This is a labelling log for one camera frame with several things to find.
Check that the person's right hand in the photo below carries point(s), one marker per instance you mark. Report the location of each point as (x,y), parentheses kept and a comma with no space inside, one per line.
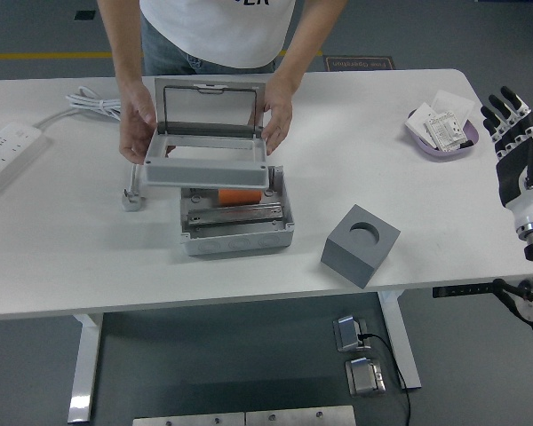
(135,120)

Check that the person's left hand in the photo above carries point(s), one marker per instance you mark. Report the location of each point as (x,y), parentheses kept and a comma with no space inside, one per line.
(280,111)

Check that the smoky transparent hinged box lid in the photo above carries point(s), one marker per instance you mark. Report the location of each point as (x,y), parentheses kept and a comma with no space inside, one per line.
(209,106)

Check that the orange cylindrical battery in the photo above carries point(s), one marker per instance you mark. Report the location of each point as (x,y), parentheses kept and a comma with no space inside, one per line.
(240,197)

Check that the person's right forearm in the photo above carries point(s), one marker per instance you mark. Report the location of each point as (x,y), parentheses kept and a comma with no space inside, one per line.
(124,53)

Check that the person's left forearm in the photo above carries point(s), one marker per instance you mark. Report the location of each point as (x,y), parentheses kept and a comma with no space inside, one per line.
(306,49)

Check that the grey electrical box base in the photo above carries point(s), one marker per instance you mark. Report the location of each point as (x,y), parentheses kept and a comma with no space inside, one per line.
(237,244)

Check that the silver floor socket box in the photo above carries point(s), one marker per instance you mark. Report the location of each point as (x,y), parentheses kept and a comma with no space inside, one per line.
(364,377)
(348,335)

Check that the dark floor sign with lettering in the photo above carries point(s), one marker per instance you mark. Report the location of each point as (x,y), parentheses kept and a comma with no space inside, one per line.
(360,64)

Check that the small black part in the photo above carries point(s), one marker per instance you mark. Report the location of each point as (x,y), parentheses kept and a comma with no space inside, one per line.
(467,144)

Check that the person's torso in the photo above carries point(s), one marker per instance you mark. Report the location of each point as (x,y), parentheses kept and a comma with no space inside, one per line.
(213,31)

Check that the purple shallow tray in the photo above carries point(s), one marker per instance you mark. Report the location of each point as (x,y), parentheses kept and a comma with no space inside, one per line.
(444,155)

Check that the black table control panel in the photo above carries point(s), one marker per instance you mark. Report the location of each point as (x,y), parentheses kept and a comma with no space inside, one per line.
(462,290)

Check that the black floor hatch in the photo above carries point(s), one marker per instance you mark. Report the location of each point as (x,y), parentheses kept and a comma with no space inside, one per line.
(85,15)

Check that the white socket panel with print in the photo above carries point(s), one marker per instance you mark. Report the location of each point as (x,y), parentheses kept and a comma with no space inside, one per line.
(446,131)

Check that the white power strip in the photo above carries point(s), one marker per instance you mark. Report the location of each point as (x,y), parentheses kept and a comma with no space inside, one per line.
(4,151)

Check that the plain white square plate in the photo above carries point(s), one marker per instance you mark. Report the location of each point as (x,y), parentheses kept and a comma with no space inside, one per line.
(453,102)

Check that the white plate with grey edge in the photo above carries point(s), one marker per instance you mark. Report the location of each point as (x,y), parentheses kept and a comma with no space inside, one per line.
(419,122)

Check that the grey cube holder round hole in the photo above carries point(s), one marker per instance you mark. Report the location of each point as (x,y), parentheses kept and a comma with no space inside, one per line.
(346,262)

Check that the white table leg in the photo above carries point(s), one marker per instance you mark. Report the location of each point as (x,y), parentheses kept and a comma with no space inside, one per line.
(400,337)
(84,368)

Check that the grey metal floor plate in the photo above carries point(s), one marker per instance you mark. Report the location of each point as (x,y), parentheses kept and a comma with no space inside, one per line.
(186,420)
(297,417)

